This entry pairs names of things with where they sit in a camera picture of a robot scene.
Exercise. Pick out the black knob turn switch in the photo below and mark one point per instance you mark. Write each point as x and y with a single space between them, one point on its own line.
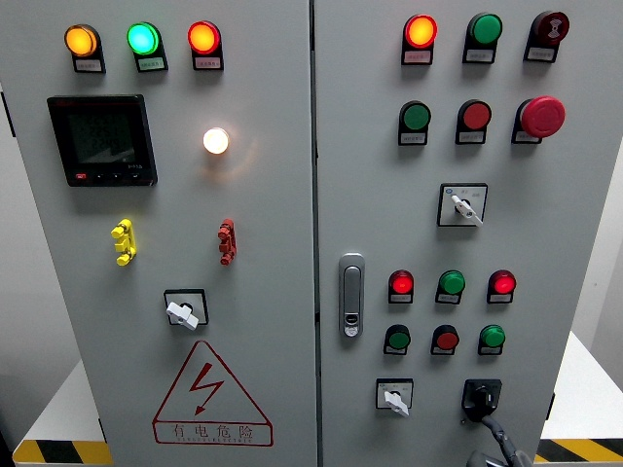
479 395

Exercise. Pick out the black door hinge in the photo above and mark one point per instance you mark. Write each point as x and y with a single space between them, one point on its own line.
8 114
550 406
101 429

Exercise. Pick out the small label plate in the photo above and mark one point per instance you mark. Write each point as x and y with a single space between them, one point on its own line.
151 63
540 54
478 55
393 350
524 137
488 350
413 138
416 57
470 137
208 63
88 64
400 298
446 299
498 299
441 351

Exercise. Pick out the black yellow striped tape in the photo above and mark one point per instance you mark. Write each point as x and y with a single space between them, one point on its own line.
58 452
584 450

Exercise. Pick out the small green round lamp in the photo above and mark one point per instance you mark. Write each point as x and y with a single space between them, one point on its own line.
492 336
452 282

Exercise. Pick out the small red push button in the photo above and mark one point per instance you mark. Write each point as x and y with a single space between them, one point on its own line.
446 339

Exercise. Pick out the small green push button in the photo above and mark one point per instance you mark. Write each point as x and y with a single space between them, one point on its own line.
398 339

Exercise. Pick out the small red round lamp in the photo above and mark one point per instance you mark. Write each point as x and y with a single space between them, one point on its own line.
401 283
502 283

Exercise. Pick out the silver door lock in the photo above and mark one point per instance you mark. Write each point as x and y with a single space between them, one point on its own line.
351 292

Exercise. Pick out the pale grey cabinet door with lock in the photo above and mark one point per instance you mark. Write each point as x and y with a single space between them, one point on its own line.
384 219

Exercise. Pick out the red warning triangle sticker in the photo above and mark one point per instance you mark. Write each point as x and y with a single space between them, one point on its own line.
206 384

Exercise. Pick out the pale grey cabinet door with display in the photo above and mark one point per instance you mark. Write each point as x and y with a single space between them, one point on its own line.
267 233

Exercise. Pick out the large red push button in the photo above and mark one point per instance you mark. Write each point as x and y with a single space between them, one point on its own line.
476 116

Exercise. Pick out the large red stop button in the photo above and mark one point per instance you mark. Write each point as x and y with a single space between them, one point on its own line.
542 117

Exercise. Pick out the large green push button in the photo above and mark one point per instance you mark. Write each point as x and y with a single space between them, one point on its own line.
416 116

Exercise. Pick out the white round lamp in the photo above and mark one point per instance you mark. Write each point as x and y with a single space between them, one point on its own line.
215 140

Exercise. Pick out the dark red buzzer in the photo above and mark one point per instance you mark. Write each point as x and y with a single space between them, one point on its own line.
551 27

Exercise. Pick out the large red round lamp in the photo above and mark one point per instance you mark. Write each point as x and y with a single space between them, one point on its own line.
420 31
203 37

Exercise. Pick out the black display meter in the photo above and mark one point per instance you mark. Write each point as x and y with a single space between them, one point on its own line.
101 141

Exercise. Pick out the large lit green round lamp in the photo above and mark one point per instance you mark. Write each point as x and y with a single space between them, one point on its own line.
142 38

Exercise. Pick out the yellow round lamp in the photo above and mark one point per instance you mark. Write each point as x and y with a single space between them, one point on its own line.
80 40

